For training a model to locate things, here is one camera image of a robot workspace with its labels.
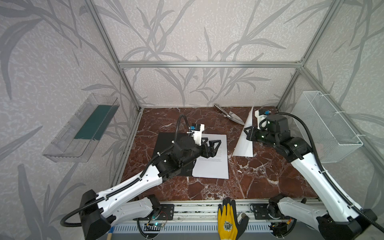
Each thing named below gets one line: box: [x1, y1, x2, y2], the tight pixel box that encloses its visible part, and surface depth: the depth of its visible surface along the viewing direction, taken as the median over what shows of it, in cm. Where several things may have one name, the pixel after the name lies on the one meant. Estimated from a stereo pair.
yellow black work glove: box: [217, 197, 249, 240], surface depth 71 cm
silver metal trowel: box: [213, 103, 245, 125], surface depth 118 cm
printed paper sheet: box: [232, 106, 254, 158], surface depth 70 cm
